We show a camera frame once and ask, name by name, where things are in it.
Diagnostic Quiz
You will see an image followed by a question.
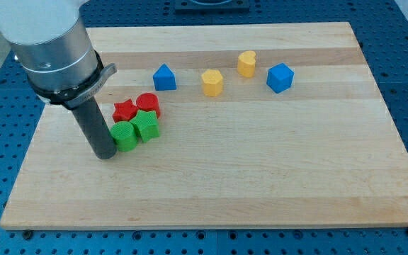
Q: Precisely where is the yellow hexagon block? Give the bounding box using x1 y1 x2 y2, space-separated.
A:
201 69 223 97

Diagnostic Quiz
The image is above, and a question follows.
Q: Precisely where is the light wooden board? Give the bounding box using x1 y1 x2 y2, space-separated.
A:
0 22 408 230

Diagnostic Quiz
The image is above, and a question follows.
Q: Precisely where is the yellow heart block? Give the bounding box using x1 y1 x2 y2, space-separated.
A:
237 50 256 78

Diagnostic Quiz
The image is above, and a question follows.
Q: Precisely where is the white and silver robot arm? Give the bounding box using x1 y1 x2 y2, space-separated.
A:
0 0 117 109

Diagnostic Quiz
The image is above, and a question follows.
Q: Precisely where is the green star block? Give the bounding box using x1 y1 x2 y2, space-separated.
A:
130 110 160 143

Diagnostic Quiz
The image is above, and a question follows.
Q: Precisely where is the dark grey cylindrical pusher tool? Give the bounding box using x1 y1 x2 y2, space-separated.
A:
72 97 117 159

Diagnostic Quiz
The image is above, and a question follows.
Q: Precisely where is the green cylinder block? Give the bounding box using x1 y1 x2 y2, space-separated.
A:
110 121 138 152

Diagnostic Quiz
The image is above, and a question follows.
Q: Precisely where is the red cylinder block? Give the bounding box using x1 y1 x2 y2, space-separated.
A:
136 93 161 118

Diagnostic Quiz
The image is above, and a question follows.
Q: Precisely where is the blue triangular prism block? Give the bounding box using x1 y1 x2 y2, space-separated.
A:
153 64 177 91

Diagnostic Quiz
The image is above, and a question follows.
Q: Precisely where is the red star block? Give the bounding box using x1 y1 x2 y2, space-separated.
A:
112 99 139 123

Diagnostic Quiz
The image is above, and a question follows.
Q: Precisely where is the blue cube block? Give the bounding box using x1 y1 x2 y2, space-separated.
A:
266 63 295 94

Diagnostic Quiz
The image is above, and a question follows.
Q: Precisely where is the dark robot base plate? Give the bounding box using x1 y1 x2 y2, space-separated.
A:
174 0 250 13

